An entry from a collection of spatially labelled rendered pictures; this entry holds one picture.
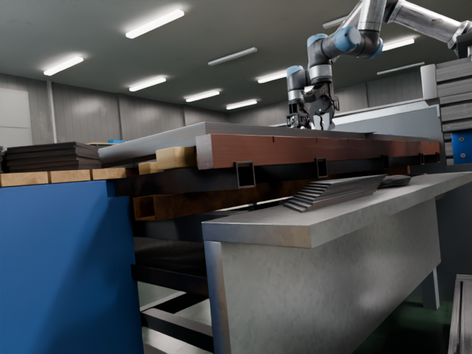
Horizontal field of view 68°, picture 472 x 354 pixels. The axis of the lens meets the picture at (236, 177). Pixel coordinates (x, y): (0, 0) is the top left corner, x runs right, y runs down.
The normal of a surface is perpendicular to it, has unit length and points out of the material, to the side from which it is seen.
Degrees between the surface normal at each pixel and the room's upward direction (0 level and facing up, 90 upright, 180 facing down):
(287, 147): 90
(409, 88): 90
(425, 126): 90
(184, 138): 90
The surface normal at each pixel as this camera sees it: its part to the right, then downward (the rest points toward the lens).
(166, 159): -0.67, 0.07
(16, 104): 0.83, -0.08
